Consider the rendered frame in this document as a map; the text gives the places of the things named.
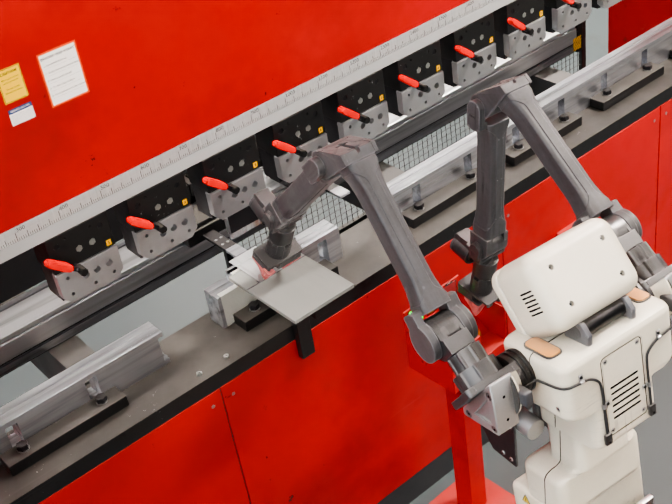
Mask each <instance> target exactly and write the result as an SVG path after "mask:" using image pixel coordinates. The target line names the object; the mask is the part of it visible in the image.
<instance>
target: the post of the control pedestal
mask: <svg viewBox="0 0 672 504"><path fill-rule="evenodd" d="M460 395H461V392H460V391H459V392H457V393H456V394H454V393H453V392H451V391H449V390H447V389H446V397H447V407H448V416H449V425H450V435H451V444H452V454H453V463H454V473H455V482H456V491H457V501H458V504H485V503H486V502H487V498H486V486H485V474H484V462H483V450H482V439H481V427H480V424H479V423H477V422H476V421H474V420H473V419H471V418H470V417H468V416H467V415H465V414H464V411H463V407H464V406H465V405H464V406H463V407H461V408H460V409H458V410H455V409H454V407H453V406H452V404H451V403H452V402H453V401H454V400H455V399H456V398H458V397H459V396H460Z"/></svg>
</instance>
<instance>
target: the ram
mask: <svg viewBox="0 0 672 504"><path fill-rule="evenodd" d="M469 1H471V0H0V70H2V69H5V68H7V67H9V66H12V65H14V64H17V63H18V64H19V67H20V70H21V73H22V76H23V79H24V82H25V85H26V88H27V91H28V94H29V95H28V96H25V97H23V98H21V99H18V100H16V101H14V102H12V103H9V104H7V105H5V102H4V99H3V96H2V93H1V90H0V235H1V234H3V233H5V232H7V231H9V230H11V229H13V228H15V227H17V226H19V225H21V224H23V223H25V222H27V221H29V220H31V219H33V218H35V217H37V216H39V215H41V214H43V213H45V212H47V211H49V210H51V209H53V208H55V207H57V206H59V205H61V204H63V203H65V202H67V201H69V200H71V199H73V198H75V197H77V196H79V195H81V194H83V193H85V192H87V191H89V190H91V189H93V188H95V187H97V186H99V185H101V184H103V183H105V182H107V181H109V180H111V179H113V178H115V177H117V176H119V175H121V174H123V173H125V172H127V171H129V170H131V169H133V168H135V167H137V166H139V165H141V164H143V163H145V162H147V161H149V160H151V159H153V158H155V157H157V156H159V155H161V154H163V153H165V152H167V151H169V150H171V149H173V148H175V147H177V146H179V145H182V144H184V143H186V142H188V141H190V140H192V139H194V138H196V137H198V136H200V135H202V134H204V133H206V132H208V131H210V130H212V129H214V128H216V127H218V126H220V125H222V124H224V123H226V122H228V121H230V120H232V119H234V118H236V117H238V116H240V115H242V114H244V113H246V112H248V111H250V110H252V109H254V108H256V107H258V106H260V105H262V104H264V103H266V102H268V101H270V100H272V99H274V98H276V97H278V96H280V95H282V94H284V93H286V92H288V91H290V90H292V89H294V88H296V87H298V86H300V85H302V84H304V83H306V82H308V81H310V80H312V79H314V78H316V77H318V76H320V75H322V74H324V73H326V72H328V71H330V70H332V69H334V68H336V67H338V66H340V65H342V64H344V63H346V62H348V61H350V60H352V59H354V58H356V57H358V56H360V55H362V54H364V53H366V52H368V51H370V50H372V49H374V48H376V47H378V46H380V45H382V44H384V43H386V42H388V41H390V40H392V39H394V38H396V37H398V36H400V35H402V34H404V33H406V32H408V31H410V30H412V29H414V28H416V27H418V26H420V25H422V24H424V23H426V22H428V21H430V20H432V19H434V18H436V17H438V16H440V15H442V14H444V13H446V12H448V11H450V10H452V9H454V8H456V7H458V6H460V5H462V4H464V3H466V2H469ZM513 1H515V0H494V1H492V2H490V3H488V4H486V5H484V6H482V7H480V8H478V9H477V10H475V11H473V12H471V13H469V14H467V15H465V16H463V17H461V18H459V19H457V20H455V21H453V22H451V23H449V24H447V25H445V26H443V27H441V28H439V29H437V30H435V31H433V32H431V33H429V34H427V35H425V36H423V37H421V38H419V39H417V40H415V41H413V42H411V43H409V44H407V45H405V46H403V47H401V48H399V49H397V50H395V51H393V52H392V53H390V54H388V55H386V56H384V57H382V58H380V59H378V60H376V61H374V62H372V63H370V64H368V65H366V66H364V67H362V68H360V69H358V70H356V71H354V72H352V73H350V74H348V75H346V76H344V77H342V78H340V79H338V80H336V81H334V82H332V83H330V84H328V85H326V86H324V87H322V88H320V89H318V90H316V91H314V92H312V93H310V94H308V95H306V96H305V97H303V98H301V99H299V100H297V101H295V102H293V103H291V104H289V105H287V106H285V107H283V108H281V109H279V110H277V111H275V112H273V113H271V114H269V115H267V116H265V117H263V118H261V119H259V120H257V121H255V122H253V123H251V124H249V125H247V126H245V127H243V128H241V129H239V130H237V131H235V132H233V133H231V134H229V135H227V136H225V137H223V138H221V139H219V140H218V141H216V142H214V143H212V144H210V145H208V146H206V147H204V148H202V149H200V150H198V151H196V152H194V153H192V154H190V155H188V156H186V157H184V158H182V159H180V160H178V161H176V162H174V163H172V164H170V165H168V166H166V167H164V168H162V169H160V170H158V171H156V172H154V173H152V174H150V175H148V176H146V177H144V178H142V179H140V180H138V181H136V182H134V183H132V184H131V185H129V186H127V187H125V188H123V189H121V190H119V191H117V192H115V193H113V194H111V195H109V196H107V197H105V198H103V199H101V200H99V201H97V202H95V203H93V204H91V205H89V206H87V207H85V208H83V209H81V210H79V211H77V212H75V213H73V214H71V215H69V216H67V217H65V218H63V219H61V220H59V221H57V222H55V223H53V224H51V225H49V226H47V227H46V228H44V229H42V230H40V231H38V232H36V233H34V234H32V235H30V236H28V237H26V238H24V239H22V240H20V241H18V242H16V243H14V244H12V245H10V246H8V247H6V248H4V249H2V250H0V264H2V263H4V262H6V261H8V260H9V259H11V258H13V257H15V256H17V255H19V254H21V253H23V252H25V251H27V250H29V249H31V248H33V247H35V246H37V245H39V244H41V243H43V242H45V241H47V240H48V239H50V238H52V237H54V236H56V235H58V234H60V233H62V232H64V231H66V230H68V229H70V228H72V227H74V226H76V225H78V224H80V223H82V222H84V221H86V220H88V219H89V218H91V217H93V216H95V215H97V214H99V213H101V212H103V211H105V210H107V209H109V208H111V207H113V206H115V205H117V204H119V203H121V202H123V201H125V200H127V199H128V198H130V197H132V196H134V195H136V194H138V193H140V192H142V191H144V190H146V189H148V188H150V187H152V186H154V185H156V184H158V183H160V182H162V181H164V180H166V179H168V178H169V177H171V176H173V175H175V174H177V173H179V172H181V171H183V170H185V169H187V168H189V167H191V166H193V165H195V164H197V163H199V162H201V161H203V160H205V159H207V158H209V157H210V156H212V155H214V154H216V153H218V152H220V151H222V150H224V149H226V148H228V147H230V146H232V145H234V144H236V143H238V142H240V141H242V140H244V139H246V138H248V137H249V136H251V135H253V134H255V133H257V132H259V131H261V130H263V129H265V128H267V127H269V126H271V125H273V124H275V123H277V122H279V121H281V120H283V119H285V118H287V117H289V116H290V115H292V114H294V113H296V112H298V111H300V110H302V109H304V108H306V107H308V106H310V105H312V104H314V103H316V102H318V101H320V100H322V99H324V98H326V97H328V96H329V95H331V94H333V93H335V92H337V91H339V90H341V89H343V88H345V87H347V86H349V85H351V84H353V83H355V82H357V81H359V80H361V79H363V78H365V77H367V76H369V75H370V74H372V73H374V72H376V71H378V70H380V69H382V68H384V67H386V66H388V65H390V64H392V63H394V62H396V61H398V60H400V59H402V58H404V57H406V56H408V55H409V54H411V53H413V52H415V51H417V50H419V49H421V48H423V47H425V46H427V45H429V44H431V43H433V42H435V41H437V40H439V39H441V38H443V37H445V36H447V35H449V34H450V33H452V32H454V31H456V30H458V29H460V28H462V27H464V26H466V25H468V24H470V23H472V22H474V21H476V20H478V19H480V18H482V17H484V16H486V15H488V14H490V13H491V12H493V11H495V10H497V9H499V8H501V7H503V6H505V5H507V4H509V3H511V2H513ZM72 40H75V43H76V46H77V50H78V53H79V56H80V60H81V63H82V66H83V70H84V73H85V77H86V80H87V83H88V87H89V90H90V92H88V93H86V94H83V95H81V96H79V97H77V98H74V99H72V100H70V101H68V102H65V103H63V104H61V105H59V106H57V107H54V108H52V105H51V101H50V98H49V95H48V92H47V89H46V86H45V83H44V80H43V76H42V73H41V70H40V67H39V64H38V61H37V58H36V55H39V54H41V53H44V52H46V51H48V50H51V49H53V48H55V47H58V46H60V45H63V44H65V43H67V42H70V41H72ZM30 101H31V103H32V106H33V109H34V112H35V115H36V117H34V118H32V119H29V120H27V121H25V122H23V123H20V124H18V125H16V126H14V127H13V125H12V122H11V119H10V116H9V113H8V111H9V110H12V109H14V108H16V107H18V106H21V105H23V104H25V103H27V102H30Z"/></svg>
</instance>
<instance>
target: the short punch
mask: <svg viewBox="0 0 672 504"><path fill-rule="evenodd" d="M224 221H225V226H226V230H227V232H228V233H229V235H230V239H231V240H233V239H235V238H236V237H238V236H240V235H242V234H243V233H245V232H247V231H249V230H250V229H252V228H254V227H256V226H258V225H259V224H261V221H260V220H259V218H258V217H257V216H256V214H255V213H254V212H253V210H252V209H251V208H250V206H247V207H246V208H244V209H242V210H240V211H238V212H236V213H235V214H233V215H231V216H229V217H227V218H226V219H224Z"/></svg>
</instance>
